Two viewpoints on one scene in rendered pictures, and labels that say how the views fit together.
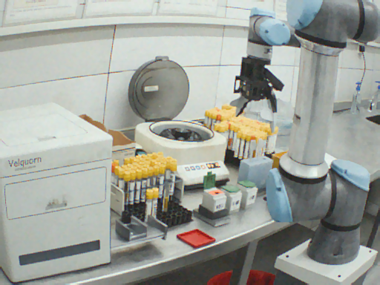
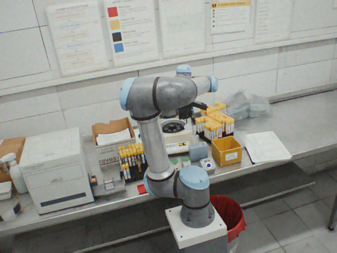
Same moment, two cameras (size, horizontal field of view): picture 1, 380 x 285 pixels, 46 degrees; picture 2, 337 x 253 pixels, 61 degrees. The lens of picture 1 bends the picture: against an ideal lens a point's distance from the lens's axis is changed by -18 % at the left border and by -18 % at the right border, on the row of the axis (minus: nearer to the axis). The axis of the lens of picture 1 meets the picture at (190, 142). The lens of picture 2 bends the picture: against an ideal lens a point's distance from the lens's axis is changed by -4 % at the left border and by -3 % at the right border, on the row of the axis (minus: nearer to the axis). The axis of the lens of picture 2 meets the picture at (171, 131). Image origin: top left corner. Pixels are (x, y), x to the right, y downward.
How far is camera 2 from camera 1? 0.90 m
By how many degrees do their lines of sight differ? 30
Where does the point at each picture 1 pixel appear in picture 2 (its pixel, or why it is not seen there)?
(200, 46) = (197, 72)
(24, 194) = (37, 178)
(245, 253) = not seen: hidden behind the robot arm
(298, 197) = (153, 187)
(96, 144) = (71, 156)
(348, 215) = (189, 200)
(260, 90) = (185, 113)
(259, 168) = (197, 149)
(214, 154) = (183, 138)
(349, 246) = (195, 218)
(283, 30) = not seen: hidden behind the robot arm
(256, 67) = not seen: hidden behind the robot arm
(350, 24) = (148, 106)
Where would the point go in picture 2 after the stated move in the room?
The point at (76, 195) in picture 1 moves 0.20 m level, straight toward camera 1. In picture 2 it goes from (67, 176) to (41, 205)
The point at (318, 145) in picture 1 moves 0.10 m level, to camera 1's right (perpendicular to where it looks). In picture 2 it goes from (154, 164) to (177, 170)
